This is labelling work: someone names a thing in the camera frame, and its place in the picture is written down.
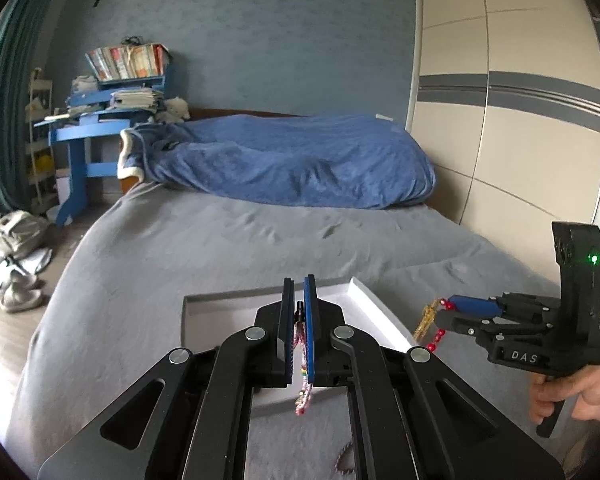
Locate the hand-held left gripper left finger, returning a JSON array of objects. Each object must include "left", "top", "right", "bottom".
[{"left": 37, "top": 277, "right": 296, "bottom": 480}]

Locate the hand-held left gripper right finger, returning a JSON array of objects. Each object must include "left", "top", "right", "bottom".
[{"left": 302, "top": 275, "right": 566, "bottom": 480}]

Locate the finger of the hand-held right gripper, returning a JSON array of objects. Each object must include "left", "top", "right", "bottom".
[
  {"left": 436, "top": 310, "right": 553, "bottom": 348},
  {"left": 450, "top": 293, "right": 562, "bottom": 320}
]

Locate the red and gold beaded jewelry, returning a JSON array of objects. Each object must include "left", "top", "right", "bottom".
[{"left": 412, "top": 297, "right": 456, "bottom": 354}]

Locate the white shallow box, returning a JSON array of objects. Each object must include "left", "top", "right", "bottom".
[{"left": 180, "top": 276, "right": 421, "bottom": 416}]

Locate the pink string bracelet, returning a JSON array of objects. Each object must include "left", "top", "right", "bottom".
[{"left": 293, "top": 310, "right": 315, "bottom": 416}]

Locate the dark blue beaded bracelet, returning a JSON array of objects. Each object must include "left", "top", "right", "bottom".
[{"left": 332, "top": 442, "right": 359, "bottom": 478}]

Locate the person's right hand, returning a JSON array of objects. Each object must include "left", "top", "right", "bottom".
[{"left": 527, "top": 360, "right": 600, "bottom": 428}]

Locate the blue blanket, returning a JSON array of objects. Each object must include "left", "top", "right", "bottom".
[{"left": 119, "top": 114, "right": 437, "bottom": 210}]

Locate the beige wardrobe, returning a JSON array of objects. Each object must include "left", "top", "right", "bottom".
[{"left": 405, "top": 0, "right": 600, "bottom": 241}]

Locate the brown wooden headboard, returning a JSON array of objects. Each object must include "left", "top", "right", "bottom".
[{"left": 189, "top": 108, "right": 306, "bottom": 120}]

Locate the white plush toy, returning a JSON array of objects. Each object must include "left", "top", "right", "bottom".
[{"left": 165, "top": 96, "right": 191, "bottom": 122}]

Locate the blue desk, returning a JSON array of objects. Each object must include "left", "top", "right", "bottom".
[{"left": 34, "top": 77, "right": 173, "bottom": 226}]

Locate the stack of papers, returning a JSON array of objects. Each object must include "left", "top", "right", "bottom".
[{"left": 107, "top": 89, "right": 166, "bottom": 113}]

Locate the pale cloth pile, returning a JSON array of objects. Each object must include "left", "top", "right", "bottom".
[{"left": 0, "top": 255, "right": 46, "bottom": 313}]

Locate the beige bag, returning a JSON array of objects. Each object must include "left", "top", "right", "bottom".
[{"left": 0, "top": 210, "right": 51, "bottom": 261}]

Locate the row of books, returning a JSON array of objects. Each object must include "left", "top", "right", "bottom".
[{"left": 85, "top": 44, "right": 172, "bottom": 81}]

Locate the white rack shelf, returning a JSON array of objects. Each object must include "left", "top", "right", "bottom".
[{"left": 26, "top": 70, "right": 61, "bottom": 216}]

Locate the teal curtain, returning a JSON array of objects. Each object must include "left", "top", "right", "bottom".
[{"left": 0, "top": 0, "right": 66, "bottom": 216}]

